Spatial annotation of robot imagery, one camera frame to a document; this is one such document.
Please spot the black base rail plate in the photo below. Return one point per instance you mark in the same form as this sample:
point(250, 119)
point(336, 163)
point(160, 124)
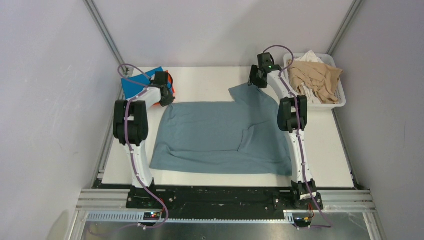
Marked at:
point(218, 204)

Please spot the white t shirt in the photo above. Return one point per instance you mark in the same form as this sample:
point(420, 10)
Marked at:
point(310, 57)

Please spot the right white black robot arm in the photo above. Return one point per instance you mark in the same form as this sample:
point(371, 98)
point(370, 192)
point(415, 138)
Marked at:
point(292, 118)

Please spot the grey-blue t shirt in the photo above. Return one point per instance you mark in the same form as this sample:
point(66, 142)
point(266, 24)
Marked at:
point(240, 137)

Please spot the right controller board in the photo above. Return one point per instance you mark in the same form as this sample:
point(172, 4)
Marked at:
point(302, 222)

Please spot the beige t shirt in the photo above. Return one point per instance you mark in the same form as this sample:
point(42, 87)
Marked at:
point(322, 79)

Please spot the left controller board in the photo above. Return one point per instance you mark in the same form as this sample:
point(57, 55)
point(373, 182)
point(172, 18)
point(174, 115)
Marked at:
point(152, 216)

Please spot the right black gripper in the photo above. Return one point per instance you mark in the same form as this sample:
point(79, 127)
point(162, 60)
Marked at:
point(253, 79)

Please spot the white plastic laundry basket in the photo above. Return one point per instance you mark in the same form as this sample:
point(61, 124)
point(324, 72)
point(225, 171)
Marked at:
point(327, 59)

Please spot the folded orange t shirt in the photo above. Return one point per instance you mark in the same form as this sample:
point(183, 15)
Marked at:
point(170, 84)

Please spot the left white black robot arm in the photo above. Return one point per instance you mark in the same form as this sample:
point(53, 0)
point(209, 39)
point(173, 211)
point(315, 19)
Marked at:
point(131, 128)

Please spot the folded blue t shirt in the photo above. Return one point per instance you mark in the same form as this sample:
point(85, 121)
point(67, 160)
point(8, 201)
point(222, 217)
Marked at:
point(134, 86)

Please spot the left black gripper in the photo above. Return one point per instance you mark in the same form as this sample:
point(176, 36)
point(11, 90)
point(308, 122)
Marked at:
point(169, 100)

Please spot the controller board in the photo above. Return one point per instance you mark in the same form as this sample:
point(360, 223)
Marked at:
point(152, 216)
point(302, 222)

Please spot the aluminium frame rail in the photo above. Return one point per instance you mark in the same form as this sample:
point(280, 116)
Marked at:
point(325, 226)

